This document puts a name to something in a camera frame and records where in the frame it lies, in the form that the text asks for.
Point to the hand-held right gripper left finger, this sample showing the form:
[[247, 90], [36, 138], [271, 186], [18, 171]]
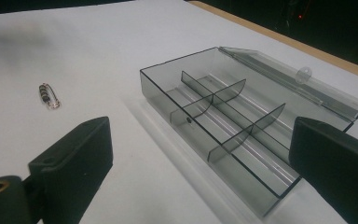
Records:
[[74, 161]]

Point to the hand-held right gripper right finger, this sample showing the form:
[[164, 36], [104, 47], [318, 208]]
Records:
[[335, 165]]

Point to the small metal spring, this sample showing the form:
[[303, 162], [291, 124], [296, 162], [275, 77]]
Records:
[[48, 95]]

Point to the clear grey plastic compartment box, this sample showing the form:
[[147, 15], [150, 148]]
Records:
[[230, 124]]

